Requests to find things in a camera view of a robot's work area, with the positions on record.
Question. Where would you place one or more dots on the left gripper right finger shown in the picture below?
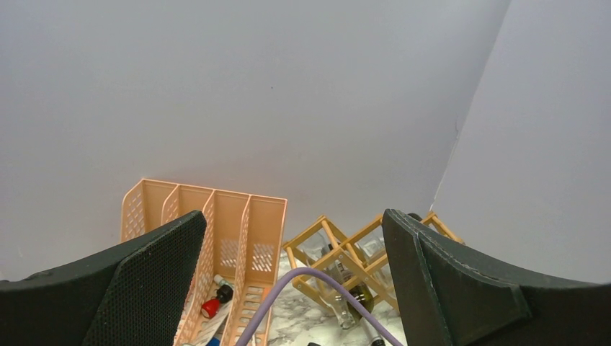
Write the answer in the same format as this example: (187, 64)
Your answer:
(451, 294)

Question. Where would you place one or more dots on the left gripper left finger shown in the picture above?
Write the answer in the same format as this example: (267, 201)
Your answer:
(130, 294)

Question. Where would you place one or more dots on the dark wine bottle with label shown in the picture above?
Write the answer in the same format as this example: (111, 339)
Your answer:
(364, 296)

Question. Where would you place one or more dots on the wooden wine rack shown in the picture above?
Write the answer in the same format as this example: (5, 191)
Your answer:
(344, 249)

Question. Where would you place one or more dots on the small clear glass bottle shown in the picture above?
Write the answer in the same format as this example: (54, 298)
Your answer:
(315, 247)

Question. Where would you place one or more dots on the tall clear glass bottle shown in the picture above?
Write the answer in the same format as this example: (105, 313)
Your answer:
(373, 248)

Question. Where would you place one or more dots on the red object in organizer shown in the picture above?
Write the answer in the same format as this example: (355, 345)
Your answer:
(223, 295)

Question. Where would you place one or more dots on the pink plastic file organizer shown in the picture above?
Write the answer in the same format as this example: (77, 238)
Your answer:
(241, 248)

